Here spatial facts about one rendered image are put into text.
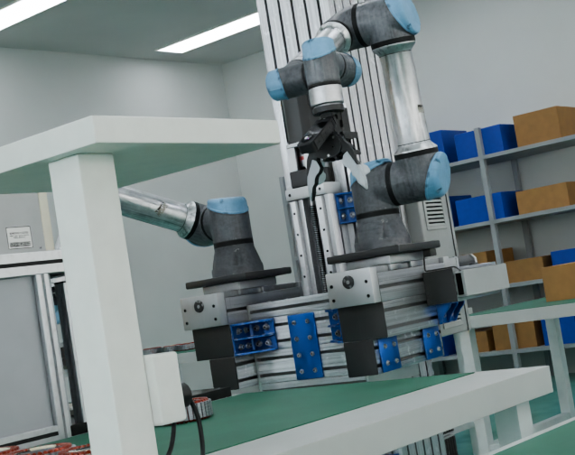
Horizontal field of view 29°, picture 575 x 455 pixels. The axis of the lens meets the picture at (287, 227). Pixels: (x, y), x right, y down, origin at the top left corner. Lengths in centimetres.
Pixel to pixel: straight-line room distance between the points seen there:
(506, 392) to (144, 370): 79
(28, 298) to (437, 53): 777
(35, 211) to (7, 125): 693
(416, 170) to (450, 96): 677
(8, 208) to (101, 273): 99
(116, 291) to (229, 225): 181
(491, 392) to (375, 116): 152
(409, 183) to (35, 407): 118
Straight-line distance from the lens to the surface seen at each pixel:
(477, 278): 304
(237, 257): 324
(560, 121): 863
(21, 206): 242
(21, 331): 223
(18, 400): 221
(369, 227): 296
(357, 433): 167
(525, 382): 210
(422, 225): 339
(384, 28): 293
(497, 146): 881
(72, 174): 145
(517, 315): 470
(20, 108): 948
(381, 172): 296
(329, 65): 252
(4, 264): 221
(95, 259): 143
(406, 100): 293
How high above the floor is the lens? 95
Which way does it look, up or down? 3 degrees up
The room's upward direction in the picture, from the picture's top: 9 degrees counter-clockwise
